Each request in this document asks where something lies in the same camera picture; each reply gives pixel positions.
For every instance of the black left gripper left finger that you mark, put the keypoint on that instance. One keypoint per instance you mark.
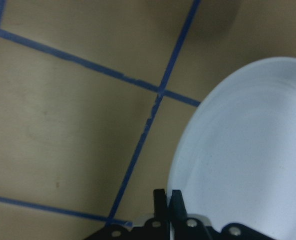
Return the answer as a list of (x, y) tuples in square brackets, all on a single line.
[(156, 227)]

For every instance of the light blue plate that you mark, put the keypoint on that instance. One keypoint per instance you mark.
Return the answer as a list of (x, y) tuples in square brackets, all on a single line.
[(236, 160)]

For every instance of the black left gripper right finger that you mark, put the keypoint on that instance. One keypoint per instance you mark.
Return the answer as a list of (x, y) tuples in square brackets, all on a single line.
[(197, 227)]

